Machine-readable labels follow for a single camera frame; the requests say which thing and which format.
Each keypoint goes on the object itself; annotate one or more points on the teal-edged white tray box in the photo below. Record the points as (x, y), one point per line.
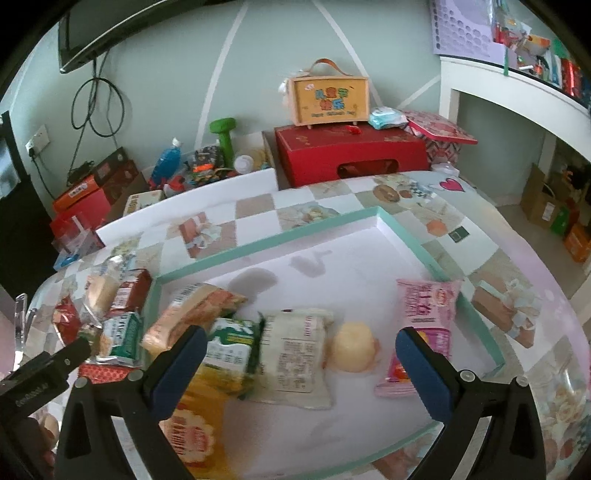
(351, 286)

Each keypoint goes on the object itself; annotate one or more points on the red crinkled snack packet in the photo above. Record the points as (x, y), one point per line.
(67, 321)

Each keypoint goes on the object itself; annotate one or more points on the blue liquid bottle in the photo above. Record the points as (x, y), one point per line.
(165, 166)

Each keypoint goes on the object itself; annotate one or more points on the red dotted snack packet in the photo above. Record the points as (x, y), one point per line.
(106, 373)

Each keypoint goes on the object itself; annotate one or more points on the person's left hand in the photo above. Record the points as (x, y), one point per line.
(46, 427)

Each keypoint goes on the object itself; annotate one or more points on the black flat television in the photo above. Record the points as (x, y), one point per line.
(92, 32)

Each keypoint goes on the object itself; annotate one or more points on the orange flat box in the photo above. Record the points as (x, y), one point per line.
(78, 191)

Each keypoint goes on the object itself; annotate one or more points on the orange brown snack packet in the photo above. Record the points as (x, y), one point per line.
(184, 318)

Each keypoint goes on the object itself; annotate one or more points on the clear plastic box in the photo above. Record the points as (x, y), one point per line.
(76, 240)

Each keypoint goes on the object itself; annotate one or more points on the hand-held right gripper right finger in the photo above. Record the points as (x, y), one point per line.
(425, 374)

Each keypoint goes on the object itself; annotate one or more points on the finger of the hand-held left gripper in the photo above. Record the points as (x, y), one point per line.
(69, 353)

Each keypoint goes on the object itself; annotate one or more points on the purple perforated sheet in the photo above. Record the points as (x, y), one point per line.
(461, 27)

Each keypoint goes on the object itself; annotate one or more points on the pale round bun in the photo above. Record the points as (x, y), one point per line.
(353, 346)

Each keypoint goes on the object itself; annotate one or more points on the brown floor cardboard box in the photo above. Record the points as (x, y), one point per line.
(540, 198)

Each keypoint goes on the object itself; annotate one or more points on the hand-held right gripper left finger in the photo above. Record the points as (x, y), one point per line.
(178, 374)

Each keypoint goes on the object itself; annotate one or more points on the black power adapter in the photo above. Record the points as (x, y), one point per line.
(79, 170)

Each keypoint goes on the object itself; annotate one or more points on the light blue pack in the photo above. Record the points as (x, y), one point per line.
(385, 117)

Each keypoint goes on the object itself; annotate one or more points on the yellow snack packet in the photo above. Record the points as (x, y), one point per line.
(203, 429)

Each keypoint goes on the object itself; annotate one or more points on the clear-wrapped round bread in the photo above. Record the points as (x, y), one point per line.
(101, 290)

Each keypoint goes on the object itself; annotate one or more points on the dark brown box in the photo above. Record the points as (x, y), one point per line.
(115, 175)

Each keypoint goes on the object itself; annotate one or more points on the white wall socket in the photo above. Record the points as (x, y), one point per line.
(39, 141)

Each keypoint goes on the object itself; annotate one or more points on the white cartoon card box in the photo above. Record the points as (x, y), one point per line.
(141, 203)

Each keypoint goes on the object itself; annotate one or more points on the orange floor box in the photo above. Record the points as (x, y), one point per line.
(578, 242)

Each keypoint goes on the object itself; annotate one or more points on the green white cracker packet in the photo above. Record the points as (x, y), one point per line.
(231, 350)
(121, 339)

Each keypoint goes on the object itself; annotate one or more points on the brown toy cardboard box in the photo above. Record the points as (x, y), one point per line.
(268, 147)

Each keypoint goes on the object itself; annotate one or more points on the green box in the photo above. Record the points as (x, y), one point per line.
(561, 220)

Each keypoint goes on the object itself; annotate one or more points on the white paper-look snack packet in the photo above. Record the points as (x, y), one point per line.
(291, 364)

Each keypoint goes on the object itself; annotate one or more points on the pile of colourful shelf items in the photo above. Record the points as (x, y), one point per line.
(531, 46)

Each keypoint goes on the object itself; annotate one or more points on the red gift box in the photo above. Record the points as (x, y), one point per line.
(318, 147)

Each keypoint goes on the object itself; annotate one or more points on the clear acrylic stand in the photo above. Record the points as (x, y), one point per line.
(21, 318)

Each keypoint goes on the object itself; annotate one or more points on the black cabinet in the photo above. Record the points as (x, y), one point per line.
(18, 221)

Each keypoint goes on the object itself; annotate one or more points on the checked patterned tablecloth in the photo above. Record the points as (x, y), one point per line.
(258, 207)

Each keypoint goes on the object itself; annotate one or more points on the pile of colourful toys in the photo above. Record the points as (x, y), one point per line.
(207, 164)

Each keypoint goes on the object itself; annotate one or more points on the blue flat box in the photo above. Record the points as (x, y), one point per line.
(64, 262)

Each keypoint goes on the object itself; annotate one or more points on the dark red biscuit packet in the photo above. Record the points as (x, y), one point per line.
(131, 290)

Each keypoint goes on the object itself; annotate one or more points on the red cardboard box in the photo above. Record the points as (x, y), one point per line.
(87, 207)

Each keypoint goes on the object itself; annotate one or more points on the white shelf unit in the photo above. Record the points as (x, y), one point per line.
(485, 76)

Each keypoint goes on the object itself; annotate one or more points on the white foam board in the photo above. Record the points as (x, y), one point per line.
(207, 194)

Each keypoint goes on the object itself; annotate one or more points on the red plastic toy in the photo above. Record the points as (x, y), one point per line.
(174, 185)

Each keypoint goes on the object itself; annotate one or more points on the white round container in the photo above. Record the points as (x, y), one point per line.
(244, 164)

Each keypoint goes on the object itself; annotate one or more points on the pink snack packet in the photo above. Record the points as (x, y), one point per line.
(425, 314)

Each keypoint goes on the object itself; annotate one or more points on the green dumbbell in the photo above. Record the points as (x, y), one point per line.
(226, 138)

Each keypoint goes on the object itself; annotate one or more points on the pink patterned tin box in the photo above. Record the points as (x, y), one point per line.
(438, 127)

